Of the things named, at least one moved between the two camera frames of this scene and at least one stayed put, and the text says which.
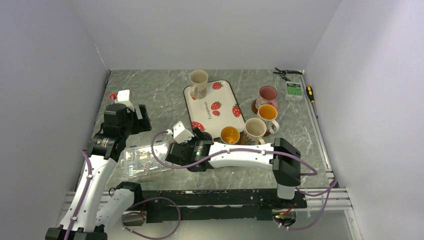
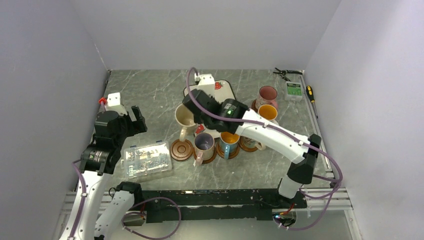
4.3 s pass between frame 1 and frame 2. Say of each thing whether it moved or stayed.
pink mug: stayed
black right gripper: moved
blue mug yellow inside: stayed
